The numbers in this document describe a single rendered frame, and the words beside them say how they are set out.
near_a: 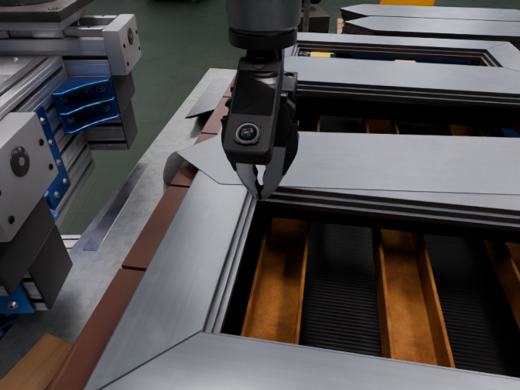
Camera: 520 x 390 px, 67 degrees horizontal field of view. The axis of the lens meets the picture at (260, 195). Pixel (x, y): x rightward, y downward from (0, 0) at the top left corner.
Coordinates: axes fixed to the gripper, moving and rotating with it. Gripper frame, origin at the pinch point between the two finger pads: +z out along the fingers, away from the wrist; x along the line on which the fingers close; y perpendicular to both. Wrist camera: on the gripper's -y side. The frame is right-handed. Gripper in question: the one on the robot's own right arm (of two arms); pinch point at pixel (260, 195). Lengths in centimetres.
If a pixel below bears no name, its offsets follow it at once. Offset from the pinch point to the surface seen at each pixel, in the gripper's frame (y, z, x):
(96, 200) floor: 98, 89, 99
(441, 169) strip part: 18.1, 5.1, -27.2
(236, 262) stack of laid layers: -5.7, 7.0, 2.2
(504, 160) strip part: 22.8, 5.1, -38.4
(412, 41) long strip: 91, 5, -33
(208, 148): 18.2, 4.9, 12.3
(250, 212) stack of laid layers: 4.6, 7.0, 2.2
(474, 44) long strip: 91, 5, -51
